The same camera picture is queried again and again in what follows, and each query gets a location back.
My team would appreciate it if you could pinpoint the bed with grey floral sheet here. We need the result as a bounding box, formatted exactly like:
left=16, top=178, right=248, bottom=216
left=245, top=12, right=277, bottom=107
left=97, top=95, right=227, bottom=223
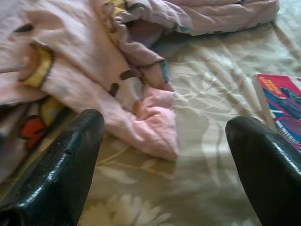
left=0, top=0, right=301, bottom=226

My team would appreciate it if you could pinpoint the pink cartoon print blanket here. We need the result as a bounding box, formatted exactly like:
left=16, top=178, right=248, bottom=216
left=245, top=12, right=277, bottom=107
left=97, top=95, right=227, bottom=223
left=0, top=0, right=280, bottom=184

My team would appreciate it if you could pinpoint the colourful pink paperback book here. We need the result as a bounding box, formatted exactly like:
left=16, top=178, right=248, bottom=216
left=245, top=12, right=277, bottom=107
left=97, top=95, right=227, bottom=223
left=253, top=73, right=301, bottom=151

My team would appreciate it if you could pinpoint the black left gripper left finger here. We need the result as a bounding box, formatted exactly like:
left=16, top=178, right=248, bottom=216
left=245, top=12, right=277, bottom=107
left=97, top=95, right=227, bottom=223
left=0, top=108, right=105, bottom=226

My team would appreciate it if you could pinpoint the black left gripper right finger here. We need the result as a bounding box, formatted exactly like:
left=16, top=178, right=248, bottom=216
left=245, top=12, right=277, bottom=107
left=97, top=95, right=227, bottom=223
left=225, top=115, right=301, bottom=226

